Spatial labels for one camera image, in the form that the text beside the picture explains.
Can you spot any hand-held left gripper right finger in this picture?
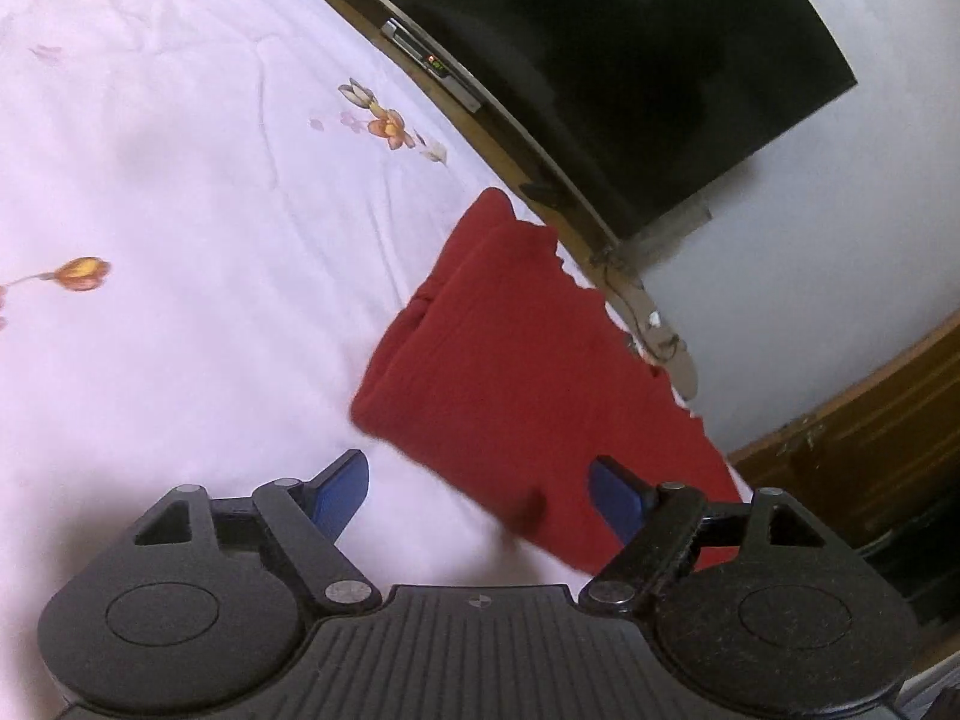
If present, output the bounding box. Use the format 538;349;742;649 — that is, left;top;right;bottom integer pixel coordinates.
577;456;830;612

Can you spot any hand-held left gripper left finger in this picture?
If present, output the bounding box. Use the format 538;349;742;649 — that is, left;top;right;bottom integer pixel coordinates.
131;450;381;612

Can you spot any red beaded sweater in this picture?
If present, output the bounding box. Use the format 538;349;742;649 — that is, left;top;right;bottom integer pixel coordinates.
350;187;755;575

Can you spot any brown wooden door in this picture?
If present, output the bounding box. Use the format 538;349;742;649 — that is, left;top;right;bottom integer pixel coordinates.
726;313;960;552

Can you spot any clear plastic container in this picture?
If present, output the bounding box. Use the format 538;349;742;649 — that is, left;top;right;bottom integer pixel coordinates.
634;206;713;260

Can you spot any floral white bed sheet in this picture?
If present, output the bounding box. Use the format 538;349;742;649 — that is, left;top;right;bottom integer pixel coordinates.
0;0;755;720

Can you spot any wooden television cabinet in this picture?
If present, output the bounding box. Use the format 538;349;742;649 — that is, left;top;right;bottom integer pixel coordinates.
255;0;700;403

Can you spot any silver set-top box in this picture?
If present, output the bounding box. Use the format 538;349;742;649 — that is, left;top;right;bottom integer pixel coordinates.
379;17;482;112

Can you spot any black curved television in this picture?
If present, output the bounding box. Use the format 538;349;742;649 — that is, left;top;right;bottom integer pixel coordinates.
300;0;858;242

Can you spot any black cable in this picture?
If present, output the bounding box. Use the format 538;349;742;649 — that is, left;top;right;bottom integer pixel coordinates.
591;247;688;362

